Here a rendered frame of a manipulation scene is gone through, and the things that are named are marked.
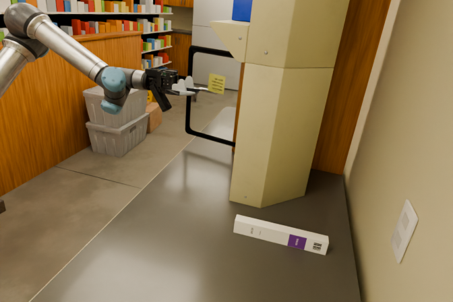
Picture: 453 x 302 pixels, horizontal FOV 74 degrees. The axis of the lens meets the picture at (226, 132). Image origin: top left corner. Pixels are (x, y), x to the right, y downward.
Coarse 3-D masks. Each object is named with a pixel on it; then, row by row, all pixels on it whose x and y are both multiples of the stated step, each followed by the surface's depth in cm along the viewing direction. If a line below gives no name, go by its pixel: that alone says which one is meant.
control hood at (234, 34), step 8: (216, 24) 84; (224, 24) 84; (232, 24) 83; (240, 24) 83; (248, 24) 87; (216, 32) 85; (224, 32) 84; (232, 32) 84; (240, 32) 83; (248, 32) 83; (224, 40) 85; (232, 40) 85; (240, 40) 84; (232, 48) 85; (240, 48) 85; (240, 56) 86
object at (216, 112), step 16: (208, 64) 125; (224, 64) 122; (240, 64) 119; (208, 80) 127; (224, 80) 124; (240, 80) 121; (208, 96) 129; (224, 96) 126; (240, 96) 123; (192, 112) 136; (208, 112) 132; (224, 112) 128; (192, 128) 138; (208, 128) 135; (224, 128) 131
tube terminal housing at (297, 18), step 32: (256, 0) 79; (288, 0) 77; (320, 0) 81; (256, 32) 82; (288, 32) 80; (320, 32) 85; (256, 64) 85; (288, 64) 84; (320, 64) 90; (256, 96) 88; (288, 96) 88; (320, 96) 95; (256, 128) 92; (288, 128) 93; (256, 160) 96; (288, 160) 99; (256, 192) 100; (288, 192) 106
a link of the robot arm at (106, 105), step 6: (126, 90) 116; (126, 96) 117; (102, 102) 112; (108, 102) 111; (114, 102) 111; (120, 102) 112; (102, 108) 113; (108, 108) 111; (114, 108) 112; (120, 108) 114; (114, 114) 115
